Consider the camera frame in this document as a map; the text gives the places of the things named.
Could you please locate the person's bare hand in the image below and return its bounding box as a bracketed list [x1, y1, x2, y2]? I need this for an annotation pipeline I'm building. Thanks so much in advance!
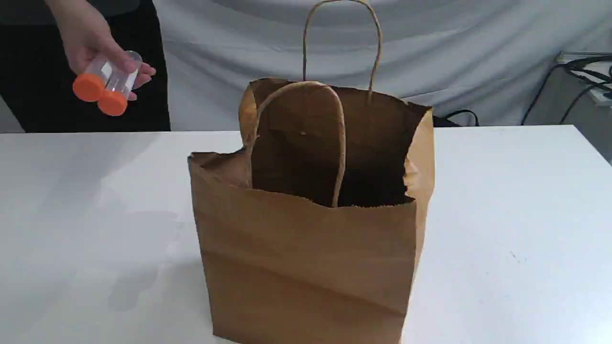
[45, 0, 156, 88]

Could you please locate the grey backdrop cloth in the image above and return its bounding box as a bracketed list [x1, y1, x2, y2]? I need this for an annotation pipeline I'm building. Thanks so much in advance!
[155, 0, 611, 131]

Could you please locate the clear tube orange cap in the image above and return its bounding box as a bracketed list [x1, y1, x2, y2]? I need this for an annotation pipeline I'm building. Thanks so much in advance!
[72, 54, 121, 103]
[98, 51, 142, 116]

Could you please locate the grey side cabinet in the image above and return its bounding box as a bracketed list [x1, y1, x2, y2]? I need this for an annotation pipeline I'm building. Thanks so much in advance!
[520, 52, 612, 162]

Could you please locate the person's black clothing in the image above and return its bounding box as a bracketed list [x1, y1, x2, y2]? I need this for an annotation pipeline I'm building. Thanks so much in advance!
[0, 0, 171, 133]

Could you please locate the brown paper bag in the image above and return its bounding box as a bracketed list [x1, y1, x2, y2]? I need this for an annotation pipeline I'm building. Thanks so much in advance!
[187, 0, 436, 344]

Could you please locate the black cable bundle on cabinet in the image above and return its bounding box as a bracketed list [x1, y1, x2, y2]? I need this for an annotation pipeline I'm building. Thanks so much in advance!
[521, 55, 612, 125]

